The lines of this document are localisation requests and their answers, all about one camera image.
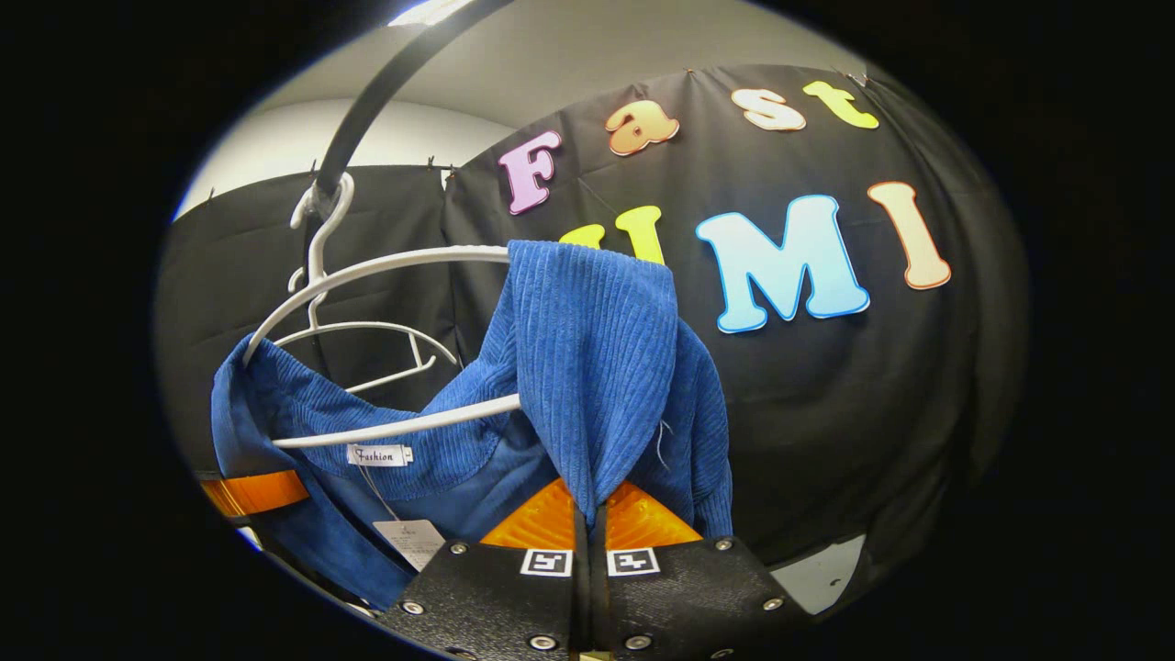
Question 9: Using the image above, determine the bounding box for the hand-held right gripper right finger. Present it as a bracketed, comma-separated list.
[587, 479, 813, 661]

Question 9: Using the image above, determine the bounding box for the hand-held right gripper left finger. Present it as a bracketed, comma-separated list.
[375, 477, 588, 661]

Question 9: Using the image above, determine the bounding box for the blue corduroy jacket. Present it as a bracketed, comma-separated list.
[209, 241, 735, 611]

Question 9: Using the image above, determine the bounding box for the white plastic hanger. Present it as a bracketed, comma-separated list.
[241, 173, 522, 450]
[273, 266, 460, 396]

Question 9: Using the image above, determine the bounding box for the black metal clothes rack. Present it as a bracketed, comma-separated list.
[301, 0, 517, 276]

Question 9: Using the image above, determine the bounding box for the white paper sheet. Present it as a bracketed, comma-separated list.
[769, 534, 867, 590]

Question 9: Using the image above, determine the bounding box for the black backdrop cloth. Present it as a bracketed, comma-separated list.
[156, 64, 1029, 598]

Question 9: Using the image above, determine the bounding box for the large ceiling light panel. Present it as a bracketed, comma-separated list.
[387, 0, 478, 27]

